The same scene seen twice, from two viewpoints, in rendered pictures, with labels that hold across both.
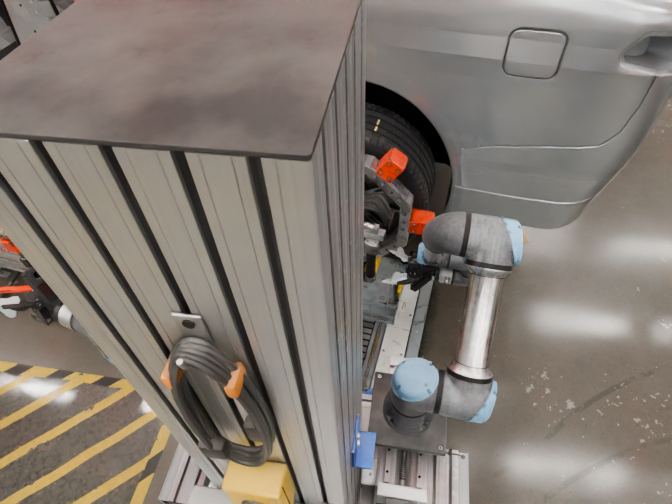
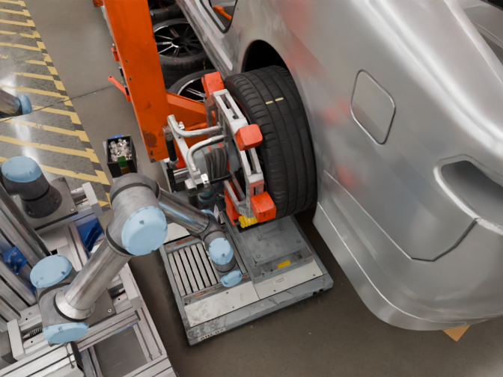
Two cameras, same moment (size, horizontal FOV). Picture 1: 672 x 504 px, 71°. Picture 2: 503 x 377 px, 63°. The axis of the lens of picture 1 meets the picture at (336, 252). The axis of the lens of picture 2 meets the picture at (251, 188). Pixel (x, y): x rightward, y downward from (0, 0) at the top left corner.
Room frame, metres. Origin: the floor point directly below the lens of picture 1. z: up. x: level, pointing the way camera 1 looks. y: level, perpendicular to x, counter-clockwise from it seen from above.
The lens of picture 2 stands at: (0.60, -1.07, 2.15)
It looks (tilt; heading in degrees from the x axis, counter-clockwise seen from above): 50 degrees down; 49
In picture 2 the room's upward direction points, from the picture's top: 1 degrees counter-clockwise
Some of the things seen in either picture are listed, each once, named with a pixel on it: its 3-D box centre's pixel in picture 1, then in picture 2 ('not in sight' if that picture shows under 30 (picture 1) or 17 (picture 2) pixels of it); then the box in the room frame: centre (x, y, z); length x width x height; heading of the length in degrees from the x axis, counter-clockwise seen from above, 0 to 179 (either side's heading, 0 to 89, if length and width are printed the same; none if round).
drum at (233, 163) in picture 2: not in sight; (217, 160); (1.32, -0.02, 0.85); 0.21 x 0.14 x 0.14; 161
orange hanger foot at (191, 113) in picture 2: not in sight; (215, 110); (1.64, 0.41, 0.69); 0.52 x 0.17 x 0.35; 161
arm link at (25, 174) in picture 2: not in sight; (23, 176); (0.64, 0.30, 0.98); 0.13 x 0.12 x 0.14; 154
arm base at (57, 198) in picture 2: not in sight; (38, 195); (0.65, 0.30, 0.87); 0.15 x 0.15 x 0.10
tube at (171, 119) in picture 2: not in sight; (194, 117); (1.30, 0.09, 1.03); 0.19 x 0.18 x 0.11; 161
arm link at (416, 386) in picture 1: (416, 386); (56, 279); (0.55, -0.20, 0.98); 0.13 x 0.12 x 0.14; 74
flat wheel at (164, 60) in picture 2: not in sight; (183, 52); (2.10, 1.43, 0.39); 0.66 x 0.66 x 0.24
